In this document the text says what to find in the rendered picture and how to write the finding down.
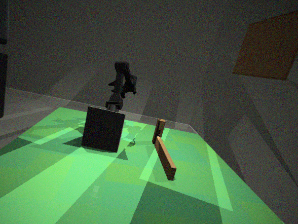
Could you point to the brown wooden board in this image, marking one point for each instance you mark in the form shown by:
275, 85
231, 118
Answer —
167, 163

